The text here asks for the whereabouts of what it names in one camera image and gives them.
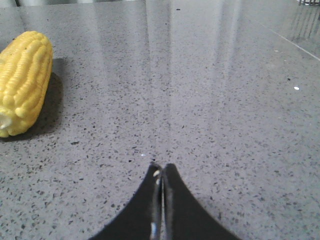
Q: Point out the yellow corn cob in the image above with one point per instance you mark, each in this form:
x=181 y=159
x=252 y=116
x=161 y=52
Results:
x=25 y=71

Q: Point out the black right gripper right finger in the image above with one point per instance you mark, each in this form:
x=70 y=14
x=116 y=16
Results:
x=185 y=218

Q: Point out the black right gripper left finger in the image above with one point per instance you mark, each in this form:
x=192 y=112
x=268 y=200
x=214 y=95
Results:
x=141 y=218

